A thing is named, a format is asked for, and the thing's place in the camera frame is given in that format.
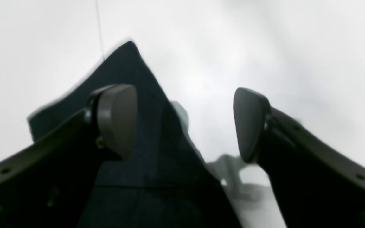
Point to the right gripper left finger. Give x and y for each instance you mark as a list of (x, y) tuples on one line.
[(48, 184)]

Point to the black T-shirt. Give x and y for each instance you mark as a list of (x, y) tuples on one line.
[(164, 183)]

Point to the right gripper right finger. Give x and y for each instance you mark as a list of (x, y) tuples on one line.
[(314, 185)]

